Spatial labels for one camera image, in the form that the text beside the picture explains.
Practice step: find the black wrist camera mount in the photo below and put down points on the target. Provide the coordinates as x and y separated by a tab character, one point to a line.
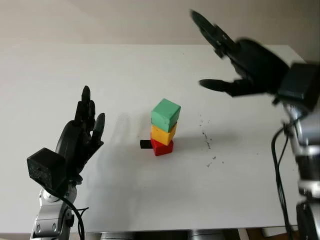
300	85
46	167

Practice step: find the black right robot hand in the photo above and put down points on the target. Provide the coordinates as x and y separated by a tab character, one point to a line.
257	67

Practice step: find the grey robot leg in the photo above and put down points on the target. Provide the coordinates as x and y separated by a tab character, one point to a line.
203	235
117	236

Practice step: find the yellow wooden block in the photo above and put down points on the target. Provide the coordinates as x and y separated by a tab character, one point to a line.
162	135

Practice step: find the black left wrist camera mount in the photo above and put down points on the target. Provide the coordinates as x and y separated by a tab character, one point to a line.
46	167

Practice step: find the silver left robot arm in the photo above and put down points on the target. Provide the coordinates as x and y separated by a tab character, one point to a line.
50	220

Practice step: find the green wooden block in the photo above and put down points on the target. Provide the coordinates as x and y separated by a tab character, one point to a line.
165	113

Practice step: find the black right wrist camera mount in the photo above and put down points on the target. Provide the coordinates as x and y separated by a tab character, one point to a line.
300	85

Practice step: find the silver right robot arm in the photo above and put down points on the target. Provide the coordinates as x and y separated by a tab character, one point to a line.
308	155

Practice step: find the grey right robot leg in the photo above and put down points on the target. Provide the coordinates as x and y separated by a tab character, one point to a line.
203	235

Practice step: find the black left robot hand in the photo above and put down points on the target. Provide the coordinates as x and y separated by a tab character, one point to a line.
75	145

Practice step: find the red wooden block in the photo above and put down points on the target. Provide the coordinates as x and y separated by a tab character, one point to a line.
162	149

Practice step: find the grey left robot leg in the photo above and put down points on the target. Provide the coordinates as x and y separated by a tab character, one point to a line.
117	236

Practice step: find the black tape strip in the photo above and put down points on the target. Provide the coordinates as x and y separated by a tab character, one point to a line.
145	144

